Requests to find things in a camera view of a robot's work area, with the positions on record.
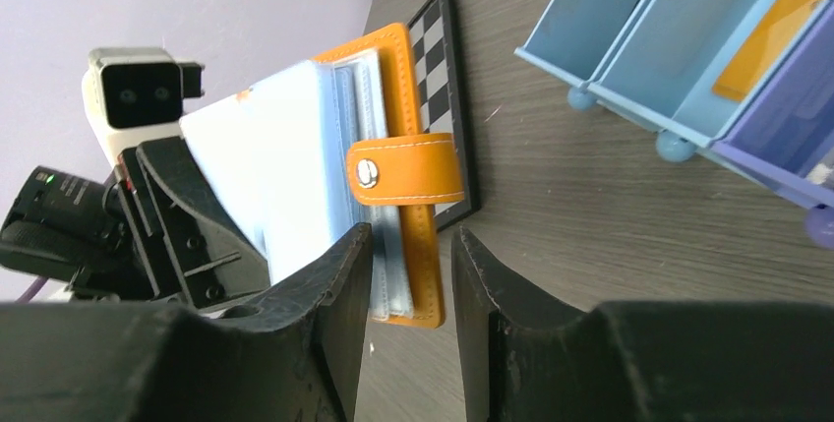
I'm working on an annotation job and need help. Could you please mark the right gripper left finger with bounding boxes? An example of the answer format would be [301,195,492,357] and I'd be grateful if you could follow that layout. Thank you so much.
[221,223,374,421]

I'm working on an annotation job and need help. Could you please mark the black white chessboard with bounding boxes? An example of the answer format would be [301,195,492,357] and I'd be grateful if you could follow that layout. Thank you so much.
[408,0,481,230]

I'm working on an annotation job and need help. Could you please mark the blue compartment tray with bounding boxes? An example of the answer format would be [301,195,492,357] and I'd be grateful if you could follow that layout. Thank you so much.
[516,0,833,248]

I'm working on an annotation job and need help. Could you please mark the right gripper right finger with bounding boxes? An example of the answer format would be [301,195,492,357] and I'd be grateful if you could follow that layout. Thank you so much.
[451,228,607,421]

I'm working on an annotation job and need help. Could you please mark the orange item in tray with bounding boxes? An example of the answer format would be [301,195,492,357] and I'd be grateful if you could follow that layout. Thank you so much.
[712,0,824,102]

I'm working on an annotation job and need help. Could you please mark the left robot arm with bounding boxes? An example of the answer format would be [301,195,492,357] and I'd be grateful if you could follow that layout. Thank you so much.
[1,137,270,312]

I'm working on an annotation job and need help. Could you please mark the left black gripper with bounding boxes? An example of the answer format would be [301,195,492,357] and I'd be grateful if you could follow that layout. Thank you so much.
[114,137,270,310]

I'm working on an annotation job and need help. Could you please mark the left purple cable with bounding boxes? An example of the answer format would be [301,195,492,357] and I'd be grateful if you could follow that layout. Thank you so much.
[14,275,51,306]

